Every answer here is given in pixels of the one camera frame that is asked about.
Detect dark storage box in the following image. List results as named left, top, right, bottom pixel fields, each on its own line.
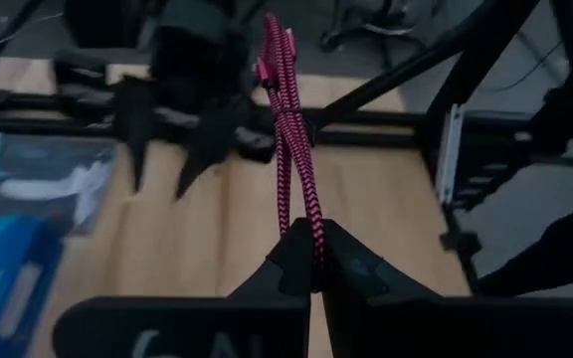
left=0, top=129, right=119, bottom=236

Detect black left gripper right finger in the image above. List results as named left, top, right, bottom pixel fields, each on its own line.
left=309, top=218, right=573, bottom=358

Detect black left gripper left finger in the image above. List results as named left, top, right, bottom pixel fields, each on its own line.
left=51, top=217, right=313, bottom=358

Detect black table frame rail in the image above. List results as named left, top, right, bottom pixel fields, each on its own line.
left=0, top=89, right=573, bottom=168

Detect blue cardboard box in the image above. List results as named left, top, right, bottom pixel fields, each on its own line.
left=0, top=213, right=65, bottom=358

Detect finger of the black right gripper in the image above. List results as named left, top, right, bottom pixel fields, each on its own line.
left=173, top=93, right=248, bottom=201
left=111, top=74, right=161, bottom=194

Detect white metal bracket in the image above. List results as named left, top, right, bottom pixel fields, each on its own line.
left=434, top=102, right=466, bottom=206

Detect black diagonal frame strut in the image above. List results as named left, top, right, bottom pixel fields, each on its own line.
left=315, top=0, right=542, bottom=128

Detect black chair base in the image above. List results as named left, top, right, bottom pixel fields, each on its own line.
left=318, top=0, right=440, bottom=54

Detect pink braided USB-C cable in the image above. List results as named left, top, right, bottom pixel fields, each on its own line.
left=255, top=13, right=328, bottom=266

